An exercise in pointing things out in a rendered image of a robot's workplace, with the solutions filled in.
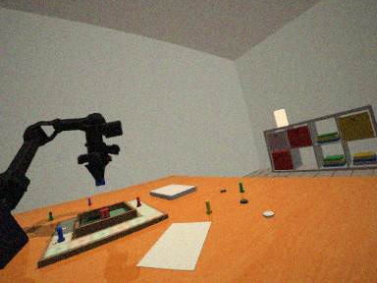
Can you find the blue pawn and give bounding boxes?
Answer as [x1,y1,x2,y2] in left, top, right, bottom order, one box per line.
[57,227,66,243]

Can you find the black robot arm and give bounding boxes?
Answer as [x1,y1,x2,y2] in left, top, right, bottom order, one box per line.
[0,113,123,212]

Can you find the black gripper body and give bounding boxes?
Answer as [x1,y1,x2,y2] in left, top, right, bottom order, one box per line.
[77,139,113,164]

